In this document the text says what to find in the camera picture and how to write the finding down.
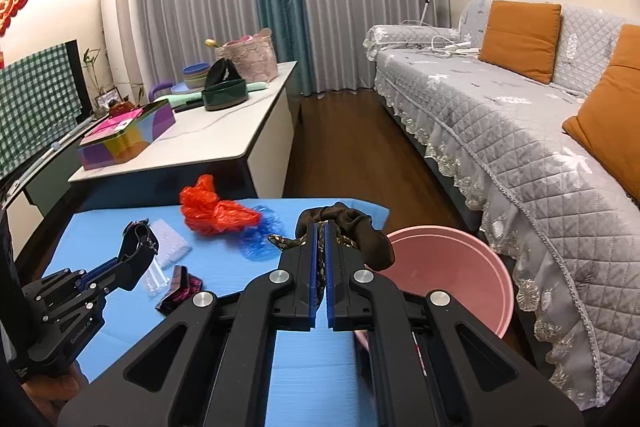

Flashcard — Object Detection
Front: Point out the blue crumpled plastic wrap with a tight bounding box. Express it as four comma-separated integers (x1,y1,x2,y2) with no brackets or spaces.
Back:
234,204,284,264

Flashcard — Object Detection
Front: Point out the purple mug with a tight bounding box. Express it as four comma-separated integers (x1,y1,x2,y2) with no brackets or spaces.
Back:
148,80,174,104

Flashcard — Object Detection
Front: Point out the white standing air conditioner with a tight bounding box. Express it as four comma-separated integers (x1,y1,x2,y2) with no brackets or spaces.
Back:
100,0,147,108

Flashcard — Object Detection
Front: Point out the white cable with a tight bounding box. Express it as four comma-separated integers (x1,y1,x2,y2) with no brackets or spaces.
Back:
400,22,482,58

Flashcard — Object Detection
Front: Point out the red wall decoration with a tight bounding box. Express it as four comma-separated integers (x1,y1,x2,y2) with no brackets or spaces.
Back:
0,0,31,38

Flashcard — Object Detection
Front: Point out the pale bubble wrap sheet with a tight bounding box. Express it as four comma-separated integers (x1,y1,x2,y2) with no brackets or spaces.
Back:
149,219,193,269

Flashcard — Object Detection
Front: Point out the dark patterned wrapper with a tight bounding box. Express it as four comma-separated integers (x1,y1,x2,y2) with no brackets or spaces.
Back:
155,264,204,314

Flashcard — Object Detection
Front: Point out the white coffee table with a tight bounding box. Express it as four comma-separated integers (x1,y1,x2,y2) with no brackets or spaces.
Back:
67,61,299,210

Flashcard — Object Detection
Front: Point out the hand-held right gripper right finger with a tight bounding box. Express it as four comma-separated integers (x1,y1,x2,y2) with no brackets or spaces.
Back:
325,223,586,427

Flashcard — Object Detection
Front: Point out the pink plastic bin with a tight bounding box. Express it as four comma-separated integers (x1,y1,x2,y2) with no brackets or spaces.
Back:
352,226,512,378

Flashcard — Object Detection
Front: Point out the white rod with blue tip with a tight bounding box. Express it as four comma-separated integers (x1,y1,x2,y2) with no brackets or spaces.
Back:
7,124,97,190

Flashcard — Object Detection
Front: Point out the brown teapot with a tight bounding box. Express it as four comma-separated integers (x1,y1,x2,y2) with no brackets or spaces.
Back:
109,99,142,118

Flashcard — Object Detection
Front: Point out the pink fabric basket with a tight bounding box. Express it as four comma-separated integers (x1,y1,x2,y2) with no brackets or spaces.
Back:
215,27,279,82

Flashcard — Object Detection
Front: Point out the dark green round tin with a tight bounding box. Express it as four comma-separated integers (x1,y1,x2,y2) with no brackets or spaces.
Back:
201,79,249,112

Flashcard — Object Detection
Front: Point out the green checkered cloth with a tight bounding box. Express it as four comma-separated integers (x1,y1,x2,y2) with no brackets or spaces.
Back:
0,42,84,182

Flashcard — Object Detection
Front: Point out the clear plastic packaging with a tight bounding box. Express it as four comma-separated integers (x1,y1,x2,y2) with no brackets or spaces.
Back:
141,256,172,301

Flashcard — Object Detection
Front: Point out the bamboo plant in vase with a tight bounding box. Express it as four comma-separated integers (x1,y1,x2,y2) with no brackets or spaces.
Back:
80,48,109,108

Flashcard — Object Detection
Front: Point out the large red plastic bag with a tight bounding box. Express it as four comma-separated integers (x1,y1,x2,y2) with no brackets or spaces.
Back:
179,174,264,238

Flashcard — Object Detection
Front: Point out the stack of coloured bowls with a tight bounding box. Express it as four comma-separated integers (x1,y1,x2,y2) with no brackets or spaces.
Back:
182,62,212,91

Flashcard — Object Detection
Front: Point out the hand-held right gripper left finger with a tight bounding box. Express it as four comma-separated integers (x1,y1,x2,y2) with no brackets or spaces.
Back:
57,207,326,427

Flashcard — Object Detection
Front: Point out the blue foam mat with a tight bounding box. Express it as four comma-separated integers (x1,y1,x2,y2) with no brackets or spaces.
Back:
42,197,392,427

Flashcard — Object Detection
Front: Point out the brown scrunchie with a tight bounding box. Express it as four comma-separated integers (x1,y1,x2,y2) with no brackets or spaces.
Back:
269,202,397,273

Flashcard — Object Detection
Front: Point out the person's left hand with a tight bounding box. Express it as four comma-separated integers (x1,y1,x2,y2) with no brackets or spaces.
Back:
24,363,90,409

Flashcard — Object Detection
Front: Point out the grey quilted sofa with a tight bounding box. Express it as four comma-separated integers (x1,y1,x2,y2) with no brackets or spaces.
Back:
362,0,640,413

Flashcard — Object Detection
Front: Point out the orange cushion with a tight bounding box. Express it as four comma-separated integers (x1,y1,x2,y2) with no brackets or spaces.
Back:
562,24,640,204
477,0,562,84

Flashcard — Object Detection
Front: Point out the black television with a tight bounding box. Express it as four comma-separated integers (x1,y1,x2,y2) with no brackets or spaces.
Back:
65,39,95,124

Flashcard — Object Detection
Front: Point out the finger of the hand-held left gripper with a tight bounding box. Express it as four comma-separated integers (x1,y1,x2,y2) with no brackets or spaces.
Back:
82,227,140,284
95,238,155,294

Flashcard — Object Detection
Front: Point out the mint green tray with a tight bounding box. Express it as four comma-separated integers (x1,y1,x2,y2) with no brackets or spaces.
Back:
167,79,272,108

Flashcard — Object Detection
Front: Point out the colourful rectangular box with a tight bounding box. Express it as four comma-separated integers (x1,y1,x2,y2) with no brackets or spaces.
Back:
76,99,177,171

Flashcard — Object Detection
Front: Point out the small photo frame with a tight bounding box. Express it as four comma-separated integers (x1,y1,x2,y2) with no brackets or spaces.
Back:
94,88,124,118

